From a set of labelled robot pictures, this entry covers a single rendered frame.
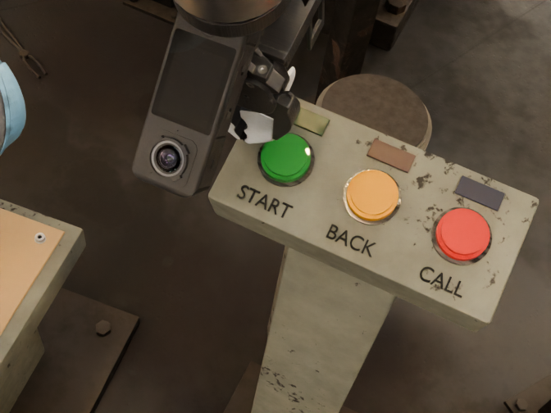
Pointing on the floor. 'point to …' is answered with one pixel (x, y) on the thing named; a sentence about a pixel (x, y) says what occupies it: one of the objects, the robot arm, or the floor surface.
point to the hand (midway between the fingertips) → (245, 138)
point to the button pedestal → (357, 260)
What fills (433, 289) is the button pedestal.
